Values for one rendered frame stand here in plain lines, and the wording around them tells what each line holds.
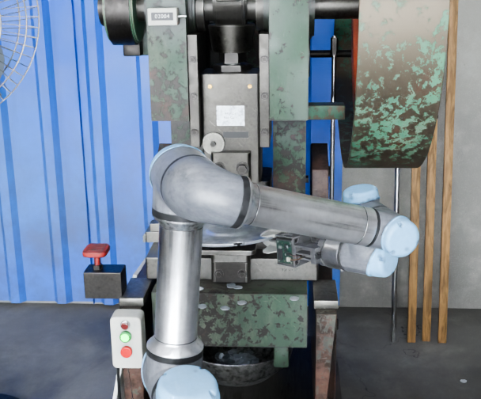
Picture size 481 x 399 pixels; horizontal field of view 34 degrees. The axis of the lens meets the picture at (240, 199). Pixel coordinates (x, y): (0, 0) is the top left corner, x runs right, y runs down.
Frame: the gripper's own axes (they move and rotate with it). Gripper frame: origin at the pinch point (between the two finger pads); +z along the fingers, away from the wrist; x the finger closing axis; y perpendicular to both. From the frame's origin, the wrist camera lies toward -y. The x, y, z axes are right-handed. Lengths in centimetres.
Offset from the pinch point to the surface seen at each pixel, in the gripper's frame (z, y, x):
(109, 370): 105, -26, 72
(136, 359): 21.8, 26.1, 26.8
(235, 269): 12.8, -1.4, 10.7
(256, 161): 12.4, -12.1, -15.5
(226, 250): 5.5, 8.6, 1.8
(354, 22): 12, -58, -48
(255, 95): 11.2, -12.0, -32.4
